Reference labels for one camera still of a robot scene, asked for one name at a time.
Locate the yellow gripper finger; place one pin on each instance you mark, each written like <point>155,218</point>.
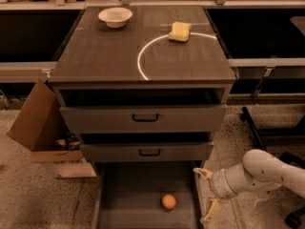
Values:
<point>210,208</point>
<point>207,174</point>

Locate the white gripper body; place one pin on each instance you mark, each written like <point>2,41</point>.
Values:
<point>217,183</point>

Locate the orange fruit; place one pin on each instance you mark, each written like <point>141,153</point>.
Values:
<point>168,201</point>

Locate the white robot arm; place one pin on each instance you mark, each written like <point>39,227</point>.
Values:
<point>258,171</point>

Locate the middle grey drawer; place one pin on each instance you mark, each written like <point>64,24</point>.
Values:
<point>129,152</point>

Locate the top grey drawer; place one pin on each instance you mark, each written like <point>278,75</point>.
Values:
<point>119,120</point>

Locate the bottom grey open drawer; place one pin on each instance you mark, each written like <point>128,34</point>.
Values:
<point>129,196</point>

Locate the grey drawer cabinet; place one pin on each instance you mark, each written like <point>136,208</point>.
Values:
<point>138,65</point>

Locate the black office chair base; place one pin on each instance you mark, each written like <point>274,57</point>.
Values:
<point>293,178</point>

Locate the yellow sponge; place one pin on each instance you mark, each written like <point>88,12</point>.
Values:
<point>180,31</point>

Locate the brown cardboard box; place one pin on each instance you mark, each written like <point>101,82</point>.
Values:
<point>41,129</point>

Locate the white ceramic bowl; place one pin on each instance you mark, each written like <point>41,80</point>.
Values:
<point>115,18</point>

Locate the black middle drawer handle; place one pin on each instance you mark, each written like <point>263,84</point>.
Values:
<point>149,152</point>

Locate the black drawer handle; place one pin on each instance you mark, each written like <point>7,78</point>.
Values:
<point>149,152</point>
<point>145,117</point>

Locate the black top drawer handle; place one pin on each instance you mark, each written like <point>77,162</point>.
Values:
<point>145,117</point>

